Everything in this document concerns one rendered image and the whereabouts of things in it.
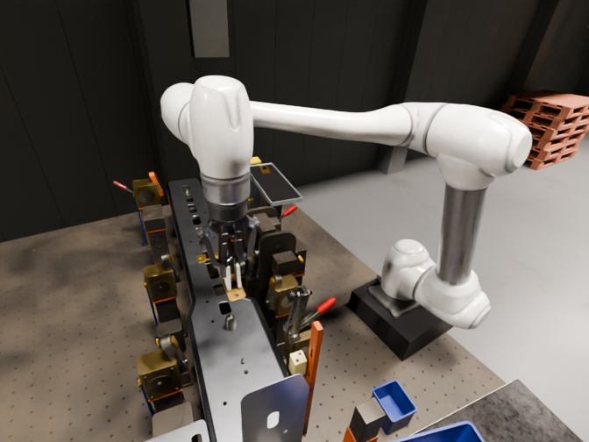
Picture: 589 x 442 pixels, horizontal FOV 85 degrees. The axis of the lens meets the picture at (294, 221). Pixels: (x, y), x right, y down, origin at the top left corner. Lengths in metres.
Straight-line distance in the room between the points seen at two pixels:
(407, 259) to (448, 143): 0.54
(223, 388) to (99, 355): 0.66
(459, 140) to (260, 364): 0.74
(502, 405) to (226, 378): 0.68
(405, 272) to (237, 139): 0.89
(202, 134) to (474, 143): 0.57
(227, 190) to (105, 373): 0.98
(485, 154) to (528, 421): 0.63
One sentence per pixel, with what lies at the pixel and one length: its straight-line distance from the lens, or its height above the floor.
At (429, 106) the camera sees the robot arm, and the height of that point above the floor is 1.62.
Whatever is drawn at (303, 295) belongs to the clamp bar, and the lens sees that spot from 0.82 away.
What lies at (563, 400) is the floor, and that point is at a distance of 2.65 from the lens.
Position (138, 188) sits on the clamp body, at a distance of 1.71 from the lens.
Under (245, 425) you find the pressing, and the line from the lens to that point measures 0.61.
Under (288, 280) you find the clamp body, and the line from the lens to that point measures 1.06.
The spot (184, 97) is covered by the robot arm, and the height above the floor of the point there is 1.66.
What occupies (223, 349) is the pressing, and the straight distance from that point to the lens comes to 0.99.
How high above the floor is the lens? 1.80
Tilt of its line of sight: 33 degrees down
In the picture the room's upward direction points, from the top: 4 degrees clockwise
